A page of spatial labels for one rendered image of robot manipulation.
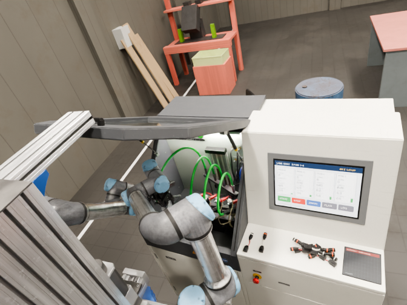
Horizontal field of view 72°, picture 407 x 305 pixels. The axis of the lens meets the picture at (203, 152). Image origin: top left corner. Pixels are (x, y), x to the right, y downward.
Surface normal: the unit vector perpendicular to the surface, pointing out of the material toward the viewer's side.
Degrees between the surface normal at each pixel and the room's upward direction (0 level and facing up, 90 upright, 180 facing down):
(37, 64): 90
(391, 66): 90
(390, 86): 90
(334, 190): 76
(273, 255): 0
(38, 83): 90
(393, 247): 0
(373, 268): 0
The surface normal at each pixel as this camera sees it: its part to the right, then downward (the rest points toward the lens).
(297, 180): -0.44, 0.41
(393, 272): -0.22, -0.78
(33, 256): 0.93, 0.01
